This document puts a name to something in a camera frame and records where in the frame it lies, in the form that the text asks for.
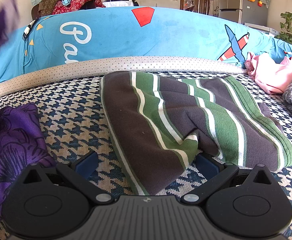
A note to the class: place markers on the white printed apron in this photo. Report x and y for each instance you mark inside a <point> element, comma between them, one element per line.
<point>214,7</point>

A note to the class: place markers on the white appliance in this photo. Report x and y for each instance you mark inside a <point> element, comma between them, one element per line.
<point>261,28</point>

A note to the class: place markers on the potted plant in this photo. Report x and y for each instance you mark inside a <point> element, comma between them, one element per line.
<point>290,22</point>

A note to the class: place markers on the brown patterned garment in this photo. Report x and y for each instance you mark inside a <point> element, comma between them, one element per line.
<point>47,5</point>

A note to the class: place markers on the white tablecloth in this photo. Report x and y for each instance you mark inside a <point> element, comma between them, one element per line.
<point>118,4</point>

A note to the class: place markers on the red floral garment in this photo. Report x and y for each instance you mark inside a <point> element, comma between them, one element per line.
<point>78,1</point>

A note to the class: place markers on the purple floral garment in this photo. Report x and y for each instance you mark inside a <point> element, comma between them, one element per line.
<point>10,140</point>

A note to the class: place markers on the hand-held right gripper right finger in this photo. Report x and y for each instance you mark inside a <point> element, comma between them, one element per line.
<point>206,165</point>

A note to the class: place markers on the green grey striped shirt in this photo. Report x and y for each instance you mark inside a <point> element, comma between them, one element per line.
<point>148,120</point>

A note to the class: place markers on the houndstooth sofa mat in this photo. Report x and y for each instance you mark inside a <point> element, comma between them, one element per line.
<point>73,120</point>

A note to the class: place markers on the pink garment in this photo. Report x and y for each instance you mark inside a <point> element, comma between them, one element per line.
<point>268,72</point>

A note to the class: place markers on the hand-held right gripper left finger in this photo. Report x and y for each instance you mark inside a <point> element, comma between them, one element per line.
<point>87,164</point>

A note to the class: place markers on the blue printed quilt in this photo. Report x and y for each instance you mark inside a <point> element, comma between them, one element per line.
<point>161,35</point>

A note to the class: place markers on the silver refrigerator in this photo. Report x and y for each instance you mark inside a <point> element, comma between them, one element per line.
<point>236,2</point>

